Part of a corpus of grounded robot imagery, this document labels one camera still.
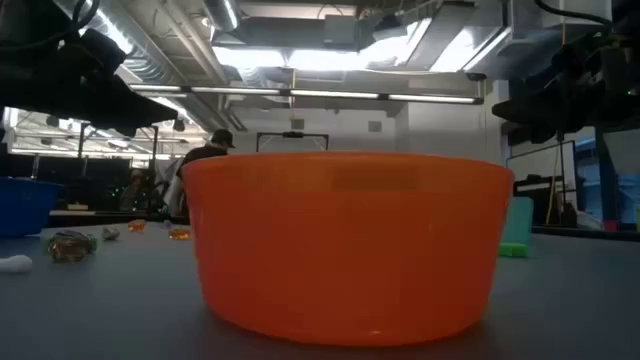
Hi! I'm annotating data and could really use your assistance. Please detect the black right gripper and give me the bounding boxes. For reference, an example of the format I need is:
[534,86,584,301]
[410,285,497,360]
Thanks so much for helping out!
[492,22,640,145]

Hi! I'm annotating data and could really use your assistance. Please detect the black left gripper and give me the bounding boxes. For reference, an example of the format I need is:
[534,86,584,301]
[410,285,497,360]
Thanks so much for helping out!
[0,27,180,138]

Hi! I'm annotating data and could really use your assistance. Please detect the white plastic bone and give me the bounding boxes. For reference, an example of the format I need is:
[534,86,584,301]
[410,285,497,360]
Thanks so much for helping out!
[0,254,34,274]

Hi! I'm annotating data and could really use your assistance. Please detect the person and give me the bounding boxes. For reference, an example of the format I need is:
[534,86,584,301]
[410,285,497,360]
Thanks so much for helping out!
[119,168,151,214]
[172,128,237,224]

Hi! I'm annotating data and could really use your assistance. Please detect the long ceiling light bar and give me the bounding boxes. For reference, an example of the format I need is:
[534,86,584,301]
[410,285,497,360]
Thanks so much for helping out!
[127,83,484,106]

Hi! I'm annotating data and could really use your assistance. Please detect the teal rectangular plastic bin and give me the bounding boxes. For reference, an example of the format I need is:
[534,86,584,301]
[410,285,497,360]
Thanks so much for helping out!
[501,196,535,246]

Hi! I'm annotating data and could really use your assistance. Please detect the blue rectangular plastic bin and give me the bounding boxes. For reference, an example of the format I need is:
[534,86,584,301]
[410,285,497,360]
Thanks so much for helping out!
[0,176,64,238]

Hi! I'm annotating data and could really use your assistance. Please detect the dark plastic spider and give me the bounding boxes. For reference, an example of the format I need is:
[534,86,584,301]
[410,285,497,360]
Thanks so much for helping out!
[47,230,94,264]

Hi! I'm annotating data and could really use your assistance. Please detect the grey ceiling ventilation unit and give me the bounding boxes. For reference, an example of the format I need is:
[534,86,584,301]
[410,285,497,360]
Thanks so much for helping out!
[323,14,376,51]

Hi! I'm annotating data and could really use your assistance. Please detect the orange round plastic bowl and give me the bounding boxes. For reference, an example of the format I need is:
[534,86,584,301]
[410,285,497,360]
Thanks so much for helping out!
[182,151,516,348]

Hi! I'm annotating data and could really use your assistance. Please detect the black robot station frame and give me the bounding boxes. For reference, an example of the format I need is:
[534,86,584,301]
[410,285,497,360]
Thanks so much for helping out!
[77,124,160,217]

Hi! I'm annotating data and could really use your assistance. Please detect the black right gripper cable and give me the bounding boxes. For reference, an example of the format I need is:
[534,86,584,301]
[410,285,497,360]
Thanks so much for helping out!
[533,0,614,26]

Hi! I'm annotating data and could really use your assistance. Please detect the silver round ventilation duct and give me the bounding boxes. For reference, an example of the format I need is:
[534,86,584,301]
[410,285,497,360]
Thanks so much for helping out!
[202,0,242,33]

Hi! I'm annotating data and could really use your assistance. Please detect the black background camera frame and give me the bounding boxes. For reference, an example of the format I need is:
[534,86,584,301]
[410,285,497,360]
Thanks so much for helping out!
[255,131,330,153]

